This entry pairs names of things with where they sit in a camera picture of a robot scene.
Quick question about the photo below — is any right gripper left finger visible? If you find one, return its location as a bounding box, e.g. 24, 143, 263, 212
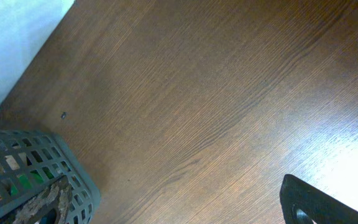
0, 175, 73, 224

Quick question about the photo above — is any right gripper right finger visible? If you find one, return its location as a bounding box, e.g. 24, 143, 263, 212
280, 174, 358, 224

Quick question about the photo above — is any green lidded jar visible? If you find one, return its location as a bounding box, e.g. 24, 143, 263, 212
7, 167, 55, 195

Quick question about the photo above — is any grey plastic mesh basket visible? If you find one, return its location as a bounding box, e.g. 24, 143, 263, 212
0, 130, 101, 223

